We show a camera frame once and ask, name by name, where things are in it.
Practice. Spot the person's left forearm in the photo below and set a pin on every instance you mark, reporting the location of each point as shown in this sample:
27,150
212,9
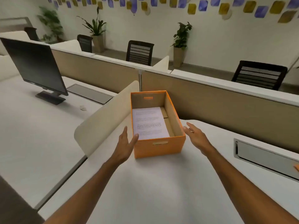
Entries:
88,188

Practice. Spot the orange cardboard box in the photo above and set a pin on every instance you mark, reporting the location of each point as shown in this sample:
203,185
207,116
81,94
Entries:
161,148

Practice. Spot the beige partition panel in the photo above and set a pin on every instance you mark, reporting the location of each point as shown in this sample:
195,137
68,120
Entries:
222,107
98,72

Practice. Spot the potted green plant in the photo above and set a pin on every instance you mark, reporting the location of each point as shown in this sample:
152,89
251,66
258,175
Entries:
181,41
51,24
96,29

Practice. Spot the person's right thumb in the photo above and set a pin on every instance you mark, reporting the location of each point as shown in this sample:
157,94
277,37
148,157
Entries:
187,132

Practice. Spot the white printed paper sheet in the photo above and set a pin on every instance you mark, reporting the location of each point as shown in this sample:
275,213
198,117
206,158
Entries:
149,123

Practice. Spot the blue and yellow wall decals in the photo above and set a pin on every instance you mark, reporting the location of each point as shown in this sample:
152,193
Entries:
203,5

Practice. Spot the person's left hand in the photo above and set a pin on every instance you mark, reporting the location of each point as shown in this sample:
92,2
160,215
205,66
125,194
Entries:
122,149

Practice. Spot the small white crumpled object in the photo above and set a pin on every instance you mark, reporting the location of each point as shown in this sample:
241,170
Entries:
83,108

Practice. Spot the black mesh office chair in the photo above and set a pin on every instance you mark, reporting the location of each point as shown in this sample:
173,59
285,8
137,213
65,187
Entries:
31,33
259,75
140,53
84,43

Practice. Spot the black computer monitor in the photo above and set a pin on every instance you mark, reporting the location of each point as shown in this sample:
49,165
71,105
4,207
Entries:
35,64

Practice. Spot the small orange object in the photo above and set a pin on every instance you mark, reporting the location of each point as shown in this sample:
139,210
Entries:
297,167

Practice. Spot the person's left thumb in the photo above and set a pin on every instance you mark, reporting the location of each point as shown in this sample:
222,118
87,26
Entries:
134,139

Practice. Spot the person's right forearm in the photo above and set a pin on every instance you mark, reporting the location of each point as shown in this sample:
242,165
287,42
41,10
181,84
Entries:
243,188

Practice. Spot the person's right hand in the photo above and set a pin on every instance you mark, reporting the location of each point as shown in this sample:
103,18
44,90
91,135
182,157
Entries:
199,139

